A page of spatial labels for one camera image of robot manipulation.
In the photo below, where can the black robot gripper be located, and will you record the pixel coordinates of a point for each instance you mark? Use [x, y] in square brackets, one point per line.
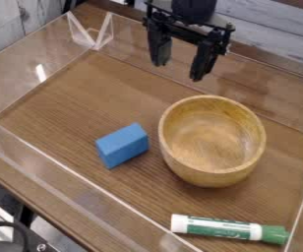
[190, 21]

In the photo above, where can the blue foam block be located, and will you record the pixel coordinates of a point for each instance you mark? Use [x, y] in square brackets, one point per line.
[122, 145]

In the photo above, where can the brown wooden bowl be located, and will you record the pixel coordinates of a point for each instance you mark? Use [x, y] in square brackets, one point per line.
[212, 140]

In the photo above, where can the green white marker pen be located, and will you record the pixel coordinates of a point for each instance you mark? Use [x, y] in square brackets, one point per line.
[230, 229]

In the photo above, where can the clear acrylic tray wall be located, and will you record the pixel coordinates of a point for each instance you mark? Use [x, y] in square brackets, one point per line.
[75, 81]

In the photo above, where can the black metal stand bracket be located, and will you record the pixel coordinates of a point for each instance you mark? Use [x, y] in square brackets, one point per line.
[23, 218]

